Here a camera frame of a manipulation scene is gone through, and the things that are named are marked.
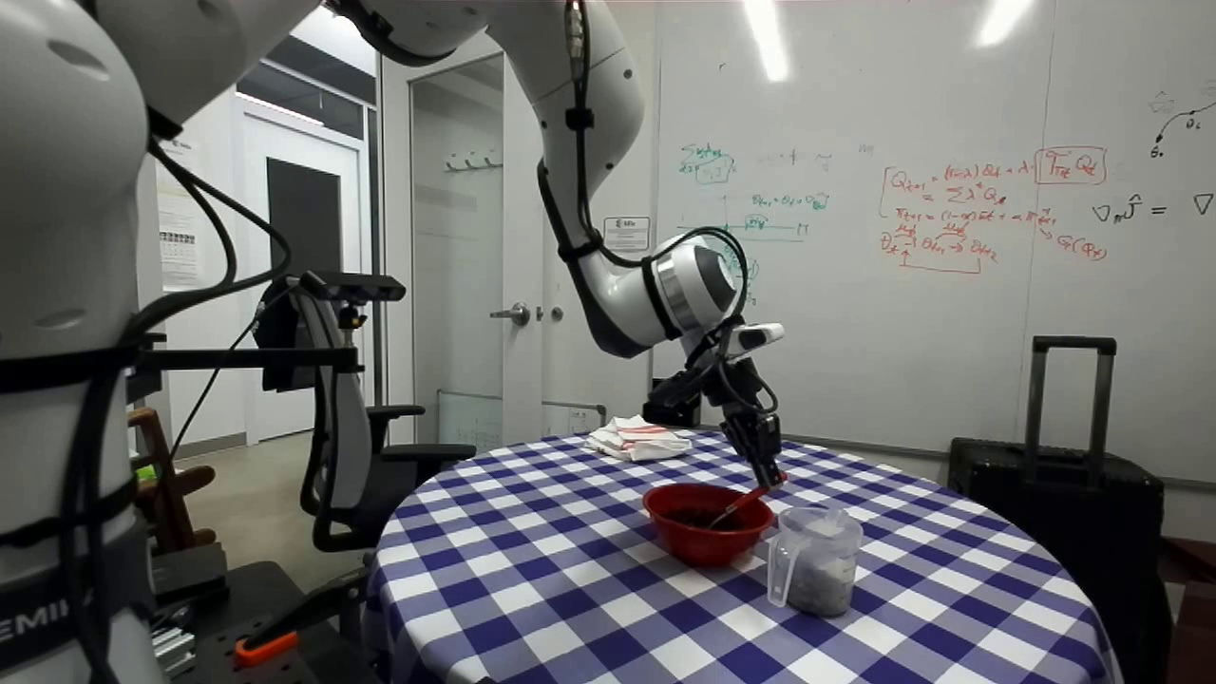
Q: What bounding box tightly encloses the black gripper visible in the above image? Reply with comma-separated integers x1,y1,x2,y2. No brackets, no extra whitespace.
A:
687,330,792,492

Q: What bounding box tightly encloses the red handled metal spoon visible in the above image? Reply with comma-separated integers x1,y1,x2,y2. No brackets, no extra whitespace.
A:
708,468,792,532

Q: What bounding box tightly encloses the red plastic bowl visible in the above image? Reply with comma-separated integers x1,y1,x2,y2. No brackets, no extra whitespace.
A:
639,480,779,571

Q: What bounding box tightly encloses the clear plastic measuring jug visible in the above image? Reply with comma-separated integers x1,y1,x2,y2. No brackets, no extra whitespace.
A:
764,496,867,624

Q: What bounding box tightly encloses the large coffee bean pile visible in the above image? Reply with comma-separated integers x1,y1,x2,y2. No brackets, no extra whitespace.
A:
663,492,759,532

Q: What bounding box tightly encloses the small black box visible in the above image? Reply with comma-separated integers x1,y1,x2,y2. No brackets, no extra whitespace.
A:
639,373,708,434

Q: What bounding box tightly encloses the white crumpled cloth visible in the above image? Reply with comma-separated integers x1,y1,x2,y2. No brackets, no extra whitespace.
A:
585,414,698,468

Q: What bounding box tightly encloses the blue white checkered tablecloth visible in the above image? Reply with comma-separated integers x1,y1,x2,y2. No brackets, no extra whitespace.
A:
366,430,1125,684

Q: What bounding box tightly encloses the black wheeled suitcase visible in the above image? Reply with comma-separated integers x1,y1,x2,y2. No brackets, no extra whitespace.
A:
946,330,1178,684

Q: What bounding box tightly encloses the white door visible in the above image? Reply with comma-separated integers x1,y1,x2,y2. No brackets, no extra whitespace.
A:
404,52,556,447

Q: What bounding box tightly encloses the black office chair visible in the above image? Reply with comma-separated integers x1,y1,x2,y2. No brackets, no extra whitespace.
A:
298,271,480,553

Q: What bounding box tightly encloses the wall whiteboard with writing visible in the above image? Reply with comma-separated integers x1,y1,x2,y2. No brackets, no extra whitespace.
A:
649,0,1216,487

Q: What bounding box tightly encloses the paper sign on wall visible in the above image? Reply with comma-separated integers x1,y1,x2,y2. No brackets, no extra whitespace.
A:
597,211,655,256

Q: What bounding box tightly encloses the black camera on stand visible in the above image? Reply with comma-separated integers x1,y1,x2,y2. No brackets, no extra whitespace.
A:
127,264,412,394

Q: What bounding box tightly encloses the orange handled tool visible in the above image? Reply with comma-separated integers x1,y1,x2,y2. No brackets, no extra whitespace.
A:
231,625,307,672

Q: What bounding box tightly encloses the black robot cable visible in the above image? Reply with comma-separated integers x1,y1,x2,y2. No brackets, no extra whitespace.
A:
55,116,307,684

